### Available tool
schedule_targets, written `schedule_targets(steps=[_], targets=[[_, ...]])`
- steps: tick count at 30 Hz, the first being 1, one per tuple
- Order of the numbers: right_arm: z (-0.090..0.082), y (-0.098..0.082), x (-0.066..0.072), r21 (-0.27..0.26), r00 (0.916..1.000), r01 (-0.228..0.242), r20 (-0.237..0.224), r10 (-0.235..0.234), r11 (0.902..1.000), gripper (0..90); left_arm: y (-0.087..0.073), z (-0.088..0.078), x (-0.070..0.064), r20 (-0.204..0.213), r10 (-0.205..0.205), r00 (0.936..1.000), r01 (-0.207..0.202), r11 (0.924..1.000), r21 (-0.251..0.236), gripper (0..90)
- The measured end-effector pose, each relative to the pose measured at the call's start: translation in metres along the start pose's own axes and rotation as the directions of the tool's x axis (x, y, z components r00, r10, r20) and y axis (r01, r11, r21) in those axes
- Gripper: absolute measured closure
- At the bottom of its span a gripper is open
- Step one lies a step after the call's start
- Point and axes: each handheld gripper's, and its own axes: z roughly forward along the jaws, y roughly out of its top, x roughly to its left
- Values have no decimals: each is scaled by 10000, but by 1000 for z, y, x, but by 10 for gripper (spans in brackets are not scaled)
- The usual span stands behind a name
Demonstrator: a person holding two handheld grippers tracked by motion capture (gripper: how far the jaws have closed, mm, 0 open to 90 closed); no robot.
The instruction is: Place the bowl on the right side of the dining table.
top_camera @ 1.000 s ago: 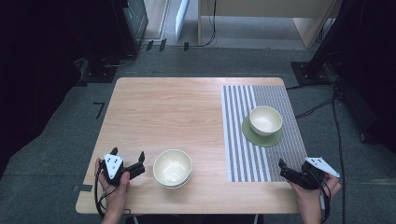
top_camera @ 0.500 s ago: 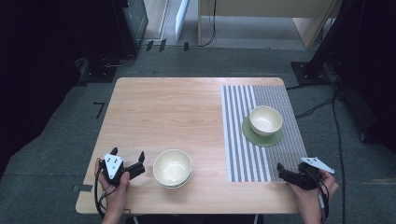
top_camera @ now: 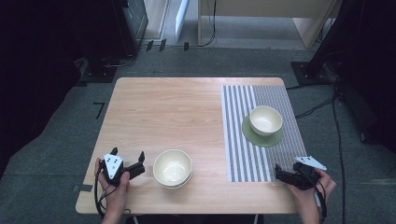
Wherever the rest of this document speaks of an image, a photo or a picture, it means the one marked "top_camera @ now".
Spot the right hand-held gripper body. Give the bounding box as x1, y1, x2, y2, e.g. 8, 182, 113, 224
281, 155, 328, 191

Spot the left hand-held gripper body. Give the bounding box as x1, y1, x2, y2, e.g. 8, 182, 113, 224
101, 153, 147, 188

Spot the green round plate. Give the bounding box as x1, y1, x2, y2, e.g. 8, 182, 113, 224
241, 115, 284, 147

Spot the cream ceramic bowl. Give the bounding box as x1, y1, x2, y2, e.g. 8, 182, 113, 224
248, 105, 284, 137
152, 148, 192, 187
157, 171, 193, 190

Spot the person's right hand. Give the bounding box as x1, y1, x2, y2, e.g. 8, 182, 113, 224
284, 167, 337, 209

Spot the person's left hand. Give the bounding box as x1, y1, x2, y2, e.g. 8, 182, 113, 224
93, 157, 132, 216

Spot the grey white striped placemat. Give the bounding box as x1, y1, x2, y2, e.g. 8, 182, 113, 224
220, 84, 307, 183

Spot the black stand base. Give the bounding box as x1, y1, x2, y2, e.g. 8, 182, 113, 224
79, 57, 119, 84

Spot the person's dark clothing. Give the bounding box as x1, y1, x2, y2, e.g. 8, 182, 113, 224
125, 214, 265, 224

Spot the dark curtain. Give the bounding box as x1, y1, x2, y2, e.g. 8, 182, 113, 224
0, 0, 92, 176

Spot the black glass-sided cabinet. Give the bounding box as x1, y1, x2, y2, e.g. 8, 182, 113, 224
110, 0, 149, 58

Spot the white board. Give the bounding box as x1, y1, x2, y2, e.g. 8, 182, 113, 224
174, 0, 191, 43

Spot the light wooden desk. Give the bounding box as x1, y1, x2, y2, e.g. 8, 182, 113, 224
197, 0, 344, 49

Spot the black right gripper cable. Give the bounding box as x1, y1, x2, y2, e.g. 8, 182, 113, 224
306, 172, 329, 224

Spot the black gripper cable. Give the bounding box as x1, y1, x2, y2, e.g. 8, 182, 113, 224
93, 162, 118, 218
306, 172, 329, 224

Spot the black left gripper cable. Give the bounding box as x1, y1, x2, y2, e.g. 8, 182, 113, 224
93, 162, 118, 218

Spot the long black floor cable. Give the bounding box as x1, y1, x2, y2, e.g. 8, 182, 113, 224
331, 83, 347, 224

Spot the grey floor cable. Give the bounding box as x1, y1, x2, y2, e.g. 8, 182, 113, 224
104, 53, 137, 69

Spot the black stand with base plate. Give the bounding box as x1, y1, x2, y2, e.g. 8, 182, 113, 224
290, 0, 368, 87

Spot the black hanging cable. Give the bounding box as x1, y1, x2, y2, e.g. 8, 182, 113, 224
201, 0, 218, 49

